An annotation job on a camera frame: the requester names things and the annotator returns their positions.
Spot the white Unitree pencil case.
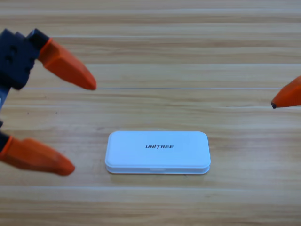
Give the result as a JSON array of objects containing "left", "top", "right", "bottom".
[{"left": 104, "top": 130, "right": 211, "bottom": 175}]

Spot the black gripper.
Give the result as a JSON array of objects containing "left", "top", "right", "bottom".
[{"left": 0, "top": 28, "right": 97, "bottom": 111}]

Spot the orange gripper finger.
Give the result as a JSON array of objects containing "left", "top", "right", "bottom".
[
  {"left": 0, "top": 135, "right": 76, "bottom": 177},
  {"left": 270, "top": 75, "right": 301, "bottom": 109}
]

